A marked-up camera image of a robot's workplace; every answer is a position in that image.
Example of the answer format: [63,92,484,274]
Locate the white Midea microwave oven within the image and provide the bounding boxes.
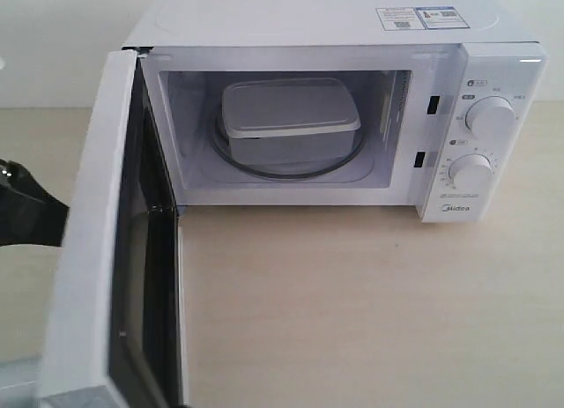
[123,0,547,222]

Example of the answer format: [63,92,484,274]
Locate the glass turntable plate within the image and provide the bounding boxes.
[209,110,366,181]

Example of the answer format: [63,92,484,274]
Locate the warning label sticker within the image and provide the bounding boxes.
[375,6,469,31]

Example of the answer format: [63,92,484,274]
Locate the white microwave door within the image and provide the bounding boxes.
[37,49,186,407]

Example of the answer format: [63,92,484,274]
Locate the lower white timer knob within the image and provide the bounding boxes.
[449,153,493,190]

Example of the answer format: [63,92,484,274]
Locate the upper white control knob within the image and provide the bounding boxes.
[465,96,516,139]

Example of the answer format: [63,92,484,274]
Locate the white lidded plastic container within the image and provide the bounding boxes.
[221,78,360,166]

